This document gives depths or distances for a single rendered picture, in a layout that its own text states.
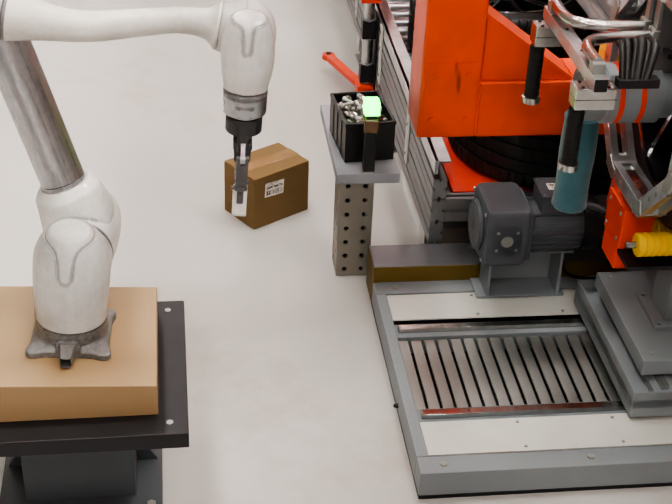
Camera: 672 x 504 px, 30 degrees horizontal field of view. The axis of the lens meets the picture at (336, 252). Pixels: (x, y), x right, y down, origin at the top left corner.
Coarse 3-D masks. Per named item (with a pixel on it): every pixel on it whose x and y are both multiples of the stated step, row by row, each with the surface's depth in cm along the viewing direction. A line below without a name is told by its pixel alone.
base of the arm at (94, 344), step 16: (112, 320) 283; (32, 336) 274; (48, 336) 270; (64, 336) 269; (80, 336) 270; (96, 336) 273; (32, 352) 269; (48, 352) 270; (64, 352) 267; (80, 352) 271; (96, 352) 271
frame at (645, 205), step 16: (624, 0) 297; (640, 0) 298; (624, 16) 303; (640, 16) 304; (608, 48) 309; (608, 128) 311; (624, 128) 312; (608, 144) 311; (624, 144) 312; (608, 160) 311; (624, 160) 309; (624, 176) 302; (640, 176) 302; (624, 192) 301; (640, 192) 302; (656, 192) 281; (640, 208) 290; (656, 208) 285
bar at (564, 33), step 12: (552, 24) 290; (564, 24) 287; (564, 36) 281; (576, 36) 281; (564, 48) 282; (576, 48) 275; (576, 60) 273; (588, 72) 266; (588, 84) 266; (600, 84) 262
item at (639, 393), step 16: (576, 288) 347; (592, 288) 346; (576, 304) 347; (592, 304) 339; (592, 320) 334; (608, 320) 333; (592, 336) 334; (608, 336) 327; (608, 352) 322; (624, 352) 321; (608, 368) 322; (624, 368) 316; (624, 384) 311; (640, 384) 310; (656, 384) 307; (624, 400) 311; (640, 400) 305; (656, 400) 306; (640, 416) 308
